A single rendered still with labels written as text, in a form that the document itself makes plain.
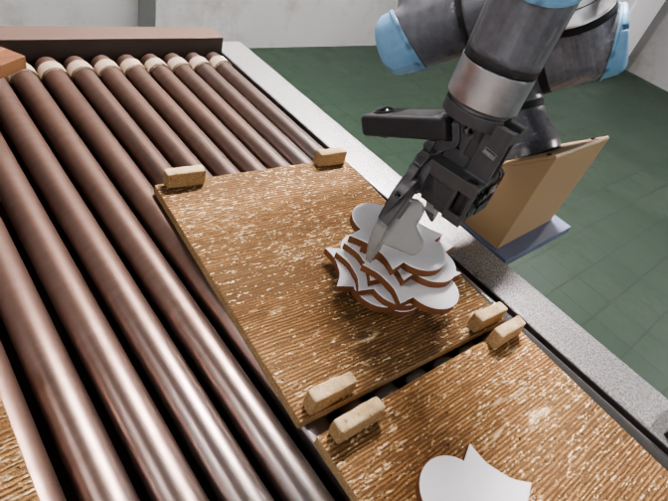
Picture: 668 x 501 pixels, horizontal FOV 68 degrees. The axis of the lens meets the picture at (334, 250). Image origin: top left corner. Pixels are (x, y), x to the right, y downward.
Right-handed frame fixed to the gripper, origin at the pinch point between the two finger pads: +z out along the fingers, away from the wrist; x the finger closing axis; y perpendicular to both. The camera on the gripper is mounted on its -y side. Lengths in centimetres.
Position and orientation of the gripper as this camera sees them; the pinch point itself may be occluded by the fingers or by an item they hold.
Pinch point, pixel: (397, 237)
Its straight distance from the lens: 64.3
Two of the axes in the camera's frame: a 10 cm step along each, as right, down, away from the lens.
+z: -2.6, 7.2, 6.4
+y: 7.2, 5.9, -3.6
